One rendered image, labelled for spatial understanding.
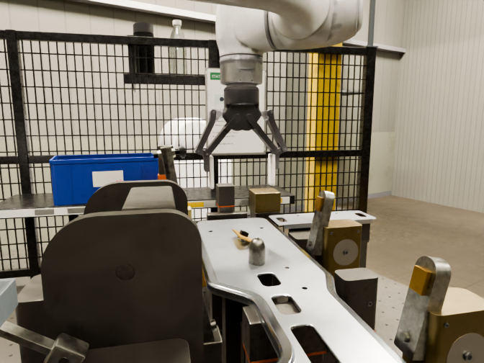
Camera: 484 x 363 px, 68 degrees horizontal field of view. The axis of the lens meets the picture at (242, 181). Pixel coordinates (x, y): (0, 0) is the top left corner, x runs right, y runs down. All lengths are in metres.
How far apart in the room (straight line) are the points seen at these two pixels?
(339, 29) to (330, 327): 0.48
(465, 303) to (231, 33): 0.58
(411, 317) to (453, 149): 5.75
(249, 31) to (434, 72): 5.79
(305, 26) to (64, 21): 3.50
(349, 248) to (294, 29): 0.46
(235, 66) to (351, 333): 0.51
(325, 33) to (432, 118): 5.74
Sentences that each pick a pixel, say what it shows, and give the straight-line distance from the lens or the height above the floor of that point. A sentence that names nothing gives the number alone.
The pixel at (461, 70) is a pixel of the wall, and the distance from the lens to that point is 6.24.
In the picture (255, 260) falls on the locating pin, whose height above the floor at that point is 1.01.
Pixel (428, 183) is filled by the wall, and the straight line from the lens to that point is 6.44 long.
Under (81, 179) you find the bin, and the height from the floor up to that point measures 1.10.
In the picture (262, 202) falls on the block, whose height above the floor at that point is 1.03.
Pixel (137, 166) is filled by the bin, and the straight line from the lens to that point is 1.14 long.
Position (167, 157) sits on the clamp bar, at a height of 1.20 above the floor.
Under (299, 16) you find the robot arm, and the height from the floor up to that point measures 1.43.
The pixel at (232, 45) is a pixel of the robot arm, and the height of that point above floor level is 1.41.
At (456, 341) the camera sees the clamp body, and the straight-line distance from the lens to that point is 0.53.
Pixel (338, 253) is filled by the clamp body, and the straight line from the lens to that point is 0.81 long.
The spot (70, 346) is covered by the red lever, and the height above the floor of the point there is 1.09.
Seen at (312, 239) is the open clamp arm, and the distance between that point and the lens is 0.81.
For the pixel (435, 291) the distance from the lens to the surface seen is 0.49.
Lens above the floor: 1.27
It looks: 9 degrees down
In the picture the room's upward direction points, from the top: straight up
